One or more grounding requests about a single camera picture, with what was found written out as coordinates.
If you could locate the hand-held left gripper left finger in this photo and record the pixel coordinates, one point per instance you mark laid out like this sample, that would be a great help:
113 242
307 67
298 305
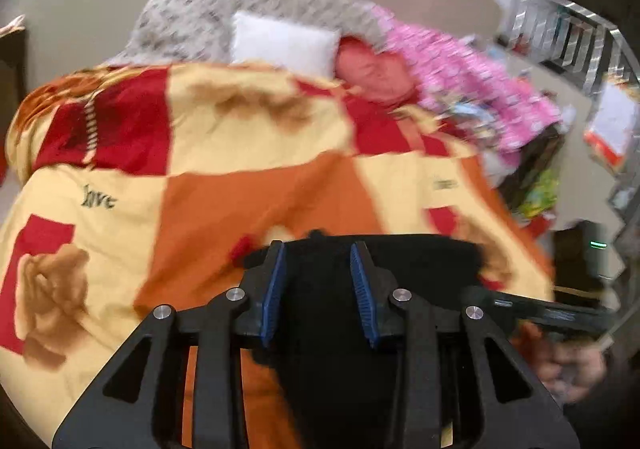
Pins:
272 299

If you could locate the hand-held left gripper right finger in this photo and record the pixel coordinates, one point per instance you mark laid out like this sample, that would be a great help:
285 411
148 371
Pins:
362 299

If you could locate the black pants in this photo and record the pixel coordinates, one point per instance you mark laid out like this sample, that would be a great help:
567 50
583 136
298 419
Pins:
325 354

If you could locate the person's right hand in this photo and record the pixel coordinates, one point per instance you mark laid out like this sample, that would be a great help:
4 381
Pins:
575 371

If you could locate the black box with green light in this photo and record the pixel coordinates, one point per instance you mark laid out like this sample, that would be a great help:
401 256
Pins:
582 259

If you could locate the red yellow orange patchwork blanket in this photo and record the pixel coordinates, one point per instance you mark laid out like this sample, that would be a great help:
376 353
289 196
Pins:
250 199

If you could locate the dark green printed bag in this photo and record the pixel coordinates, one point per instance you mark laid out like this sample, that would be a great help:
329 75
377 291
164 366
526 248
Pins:
535 179

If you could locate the orange and white box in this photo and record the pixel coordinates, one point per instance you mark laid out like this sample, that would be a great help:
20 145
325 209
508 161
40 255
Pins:
612 126

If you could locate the red pillow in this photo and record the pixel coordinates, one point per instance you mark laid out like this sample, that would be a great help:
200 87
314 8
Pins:
375 71

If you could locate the pink printed blanket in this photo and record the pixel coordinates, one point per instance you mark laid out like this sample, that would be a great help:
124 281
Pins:
460 79

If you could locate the white pillow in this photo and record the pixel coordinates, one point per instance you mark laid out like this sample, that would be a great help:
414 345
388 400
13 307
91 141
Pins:
282 44

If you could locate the grey tufted headboard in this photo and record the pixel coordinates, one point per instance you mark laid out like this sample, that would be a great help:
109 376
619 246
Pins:
200 14

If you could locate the metal rail rack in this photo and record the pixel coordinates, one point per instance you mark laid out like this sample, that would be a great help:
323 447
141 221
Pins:
565 34

